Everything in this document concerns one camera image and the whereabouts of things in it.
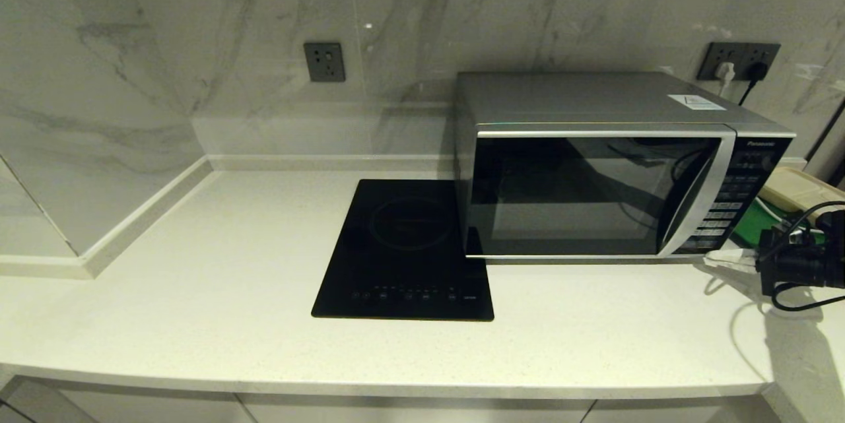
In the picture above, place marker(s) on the white power plug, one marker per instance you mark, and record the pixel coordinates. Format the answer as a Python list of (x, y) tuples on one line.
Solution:
[(725, 72)]

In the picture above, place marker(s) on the green plastic tray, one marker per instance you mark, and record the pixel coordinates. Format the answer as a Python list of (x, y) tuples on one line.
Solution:
[(749, 225)]

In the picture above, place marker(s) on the beige power strip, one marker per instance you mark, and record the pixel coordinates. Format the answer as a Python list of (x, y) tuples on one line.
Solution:
[(802, 189)]

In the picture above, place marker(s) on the black induction cooktop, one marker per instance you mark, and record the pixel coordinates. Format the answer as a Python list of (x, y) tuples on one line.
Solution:
[(396, 245)]

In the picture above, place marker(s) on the microwave door with glass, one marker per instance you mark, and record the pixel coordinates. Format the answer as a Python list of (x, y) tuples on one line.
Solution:
[(581, 198)]

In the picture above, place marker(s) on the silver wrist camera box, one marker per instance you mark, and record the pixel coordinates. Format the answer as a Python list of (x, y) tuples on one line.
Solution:
[(804, 235)]

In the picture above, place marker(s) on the white cabinet corner panel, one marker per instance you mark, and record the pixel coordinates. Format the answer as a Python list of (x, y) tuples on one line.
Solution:
[(26, 404)]

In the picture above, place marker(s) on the grey wall socket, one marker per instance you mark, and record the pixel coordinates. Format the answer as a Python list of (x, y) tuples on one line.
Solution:
[(711, 52), (766, 52), (325, 62)]

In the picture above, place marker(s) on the silver microwave oven body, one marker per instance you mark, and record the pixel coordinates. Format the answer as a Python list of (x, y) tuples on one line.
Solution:
[(581, 98)]

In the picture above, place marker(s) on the dark metal frame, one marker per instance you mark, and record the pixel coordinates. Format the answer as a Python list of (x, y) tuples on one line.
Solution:
[(828, 146)]

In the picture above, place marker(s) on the white sticker label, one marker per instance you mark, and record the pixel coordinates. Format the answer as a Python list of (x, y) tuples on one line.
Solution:
[(696, 103)]

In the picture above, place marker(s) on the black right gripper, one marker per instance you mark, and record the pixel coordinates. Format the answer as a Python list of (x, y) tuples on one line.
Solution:
[(799, 268)]

